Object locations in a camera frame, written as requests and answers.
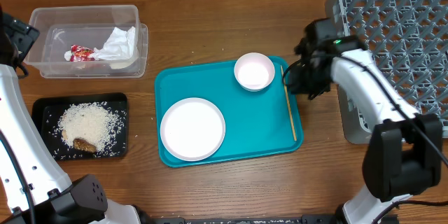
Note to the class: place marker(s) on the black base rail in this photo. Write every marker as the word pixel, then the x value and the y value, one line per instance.
pixel 304 219

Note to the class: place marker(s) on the brown food piece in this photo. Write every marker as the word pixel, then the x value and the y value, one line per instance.
pixel 82 145

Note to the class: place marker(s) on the small white napkin piece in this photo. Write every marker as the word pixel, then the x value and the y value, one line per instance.
pixel 67 56

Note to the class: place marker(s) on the teal serving tray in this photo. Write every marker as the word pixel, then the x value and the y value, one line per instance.
pixel 257 123

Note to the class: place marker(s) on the grey dishwasher rack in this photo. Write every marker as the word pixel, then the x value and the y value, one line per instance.
pixel 408 41

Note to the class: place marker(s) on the black plastic tray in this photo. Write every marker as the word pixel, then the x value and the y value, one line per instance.
pixel 41 106

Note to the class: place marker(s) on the white round plate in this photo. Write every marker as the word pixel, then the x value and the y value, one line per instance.
pixel 192 129

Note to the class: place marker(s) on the wooden chopstick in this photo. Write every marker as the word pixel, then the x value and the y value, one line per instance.
pixel 292 125

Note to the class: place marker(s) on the red snack wrapper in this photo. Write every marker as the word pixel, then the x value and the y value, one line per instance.
pixel 80 53

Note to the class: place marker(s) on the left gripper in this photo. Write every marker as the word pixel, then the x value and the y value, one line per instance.
pixel 23 35

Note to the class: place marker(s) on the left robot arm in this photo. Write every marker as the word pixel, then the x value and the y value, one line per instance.
pixel 37 188

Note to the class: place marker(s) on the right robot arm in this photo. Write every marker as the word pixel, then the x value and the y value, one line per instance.
pixel 404 155

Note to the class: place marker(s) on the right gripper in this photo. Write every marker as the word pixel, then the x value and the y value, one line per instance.
pixel 297 87

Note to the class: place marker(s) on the clear plastic bin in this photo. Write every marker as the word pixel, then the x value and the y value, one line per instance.
pixel 88 26

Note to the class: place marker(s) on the white rice pile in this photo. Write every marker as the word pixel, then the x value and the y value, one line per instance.
pixel 102 124

